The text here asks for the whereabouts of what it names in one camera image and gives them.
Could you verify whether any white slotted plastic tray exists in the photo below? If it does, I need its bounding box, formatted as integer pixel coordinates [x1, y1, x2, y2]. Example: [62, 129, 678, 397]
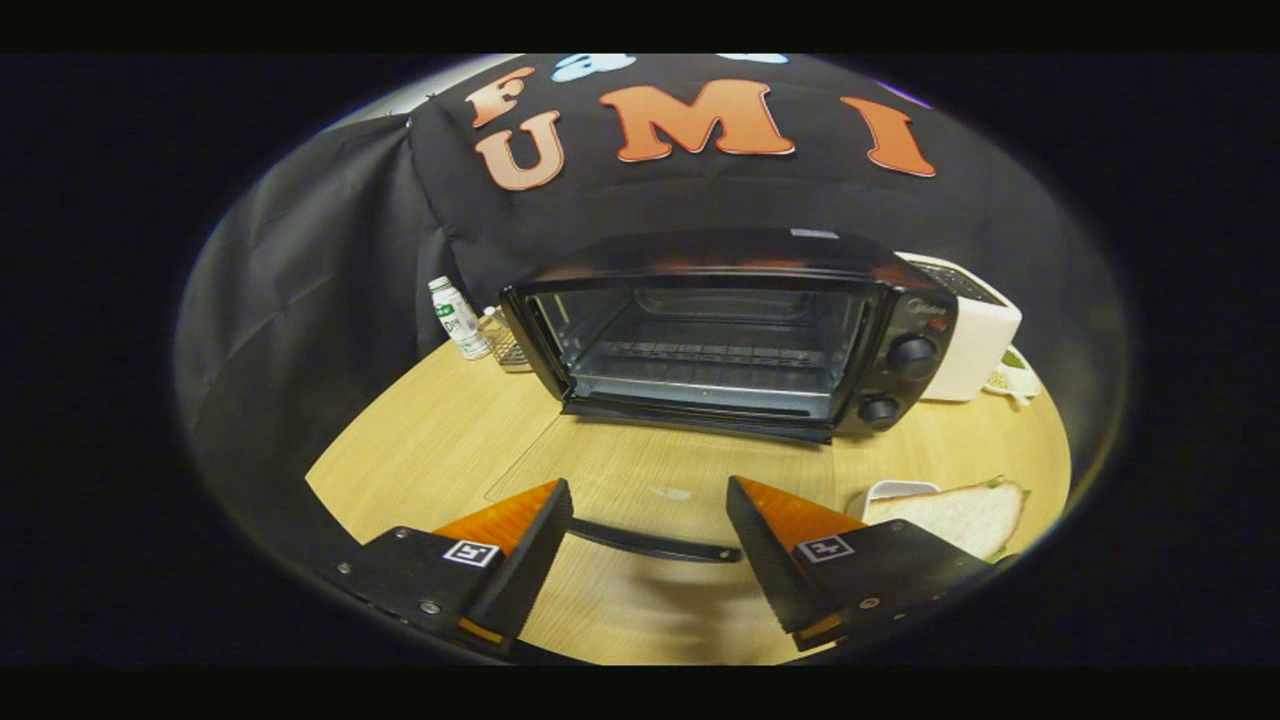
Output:
[848, 480, 943, 523]

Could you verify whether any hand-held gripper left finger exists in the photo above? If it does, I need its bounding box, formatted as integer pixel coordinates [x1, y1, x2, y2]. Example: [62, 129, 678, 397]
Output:
[335, 478, 574, 643]

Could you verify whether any white pop-up toaster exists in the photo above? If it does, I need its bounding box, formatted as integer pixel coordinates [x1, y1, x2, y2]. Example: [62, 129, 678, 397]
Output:
[895, 252, 1023, 403]

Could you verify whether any black toaster oven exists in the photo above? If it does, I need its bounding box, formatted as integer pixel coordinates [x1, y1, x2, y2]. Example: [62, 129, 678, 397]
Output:
[485, 228, 961, 563]

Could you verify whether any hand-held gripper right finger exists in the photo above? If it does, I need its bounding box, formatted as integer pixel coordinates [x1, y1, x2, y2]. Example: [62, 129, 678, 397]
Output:
[726, 475, 991, 651]

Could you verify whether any white plastic bottle green label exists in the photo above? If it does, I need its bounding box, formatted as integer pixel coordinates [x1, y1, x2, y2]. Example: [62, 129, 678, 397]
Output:
[428, 276, 493, 361]

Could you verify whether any small white condiment dish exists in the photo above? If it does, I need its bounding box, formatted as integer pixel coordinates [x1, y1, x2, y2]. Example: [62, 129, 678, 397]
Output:
[985, 345, 1043, 406]

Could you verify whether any metal wire basket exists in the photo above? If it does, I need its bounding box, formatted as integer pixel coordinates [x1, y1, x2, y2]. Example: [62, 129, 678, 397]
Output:
[480, 305, 533, 373]

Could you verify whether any sandwich with lettuce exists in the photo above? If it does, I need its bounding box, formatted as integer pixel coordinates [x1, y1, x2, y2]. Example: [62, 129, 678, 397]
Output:
[865, 478, 1031, 563]

